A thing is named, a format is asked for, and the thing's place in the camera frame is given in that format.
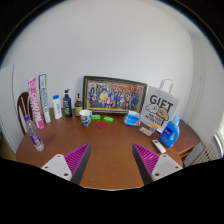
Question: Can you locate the flat round red coaster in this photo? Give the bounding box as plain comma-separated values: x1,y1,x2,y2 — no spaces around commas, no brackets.
96,121,109,130

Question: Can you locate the dark blue pump bottle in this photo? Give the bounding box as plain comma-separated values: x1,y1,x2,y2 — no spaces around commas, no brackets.
62,88,73,118

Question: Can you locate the tall green white box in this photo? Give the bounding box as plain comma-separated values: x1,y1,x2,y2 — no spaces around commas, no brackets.
37,73,53,124

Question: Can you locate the white blue-capped bottle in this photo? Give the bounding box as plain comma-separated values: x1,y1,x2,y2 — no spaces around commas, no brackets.
52,94,64,120

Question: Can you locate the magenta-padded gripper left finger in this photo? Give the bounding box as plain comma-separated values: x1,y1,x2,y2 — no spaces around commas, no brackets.
40,143,92,185

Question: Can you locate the white radiator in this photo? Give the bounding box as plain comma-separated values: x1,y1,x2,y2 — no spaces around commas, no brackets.
194,143,219,164

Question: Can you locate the clear purple-capped water bottle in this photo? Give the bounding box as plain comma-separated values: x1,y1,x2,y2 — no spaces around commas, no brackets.
23,114,45,152

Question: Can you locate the small orange white box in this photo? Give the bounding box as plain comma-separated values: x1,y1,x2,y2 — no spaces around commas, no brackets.
148,123,159,134

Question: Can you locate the blue tissue pack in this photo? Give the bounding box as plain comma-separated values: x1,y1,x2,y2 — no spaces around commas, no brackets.
123,110,143,127

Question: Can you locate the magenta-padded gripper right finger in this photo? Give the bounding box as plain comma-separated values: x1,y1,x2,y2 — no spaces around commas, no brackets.
132,143,184,186

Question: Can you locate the framed group picture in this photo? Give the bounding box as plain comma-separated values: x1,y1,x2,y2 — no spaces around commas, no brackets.
82,75,148,116

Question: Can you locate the blue patterned mug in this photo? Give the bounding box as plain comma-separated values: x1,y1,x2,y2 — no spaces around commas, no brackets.
79,109,93,128

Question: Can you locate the wooden chair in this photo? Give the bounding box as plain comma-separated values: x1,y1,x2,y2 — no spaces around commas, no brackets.
16,91,34,136

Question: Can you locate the small beige snack packet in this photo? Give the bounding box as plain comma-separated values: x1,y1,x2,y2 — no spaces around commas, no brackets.
138,126,153,137

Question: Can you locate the white remote control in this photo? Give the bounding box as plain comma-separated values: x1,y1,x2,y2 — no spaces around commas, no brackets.
152,138,167,154

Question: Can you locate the blue detergent bottle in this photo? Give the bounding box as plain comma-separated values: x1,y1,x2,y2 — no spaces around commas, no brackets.
159,114,182,148

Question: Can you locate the white paper gift bag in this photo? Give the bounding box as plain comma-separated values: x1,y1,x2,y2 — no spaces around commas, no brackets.
139,78,180,134

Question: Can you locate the brown pump bottle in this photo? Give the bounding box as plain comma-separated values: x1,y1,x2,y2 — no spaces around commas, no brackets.
74,92,83,118

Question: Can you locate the tall pink box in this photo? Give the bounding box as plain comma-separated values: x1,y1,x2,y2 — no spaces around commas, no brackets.
27,77,45,130

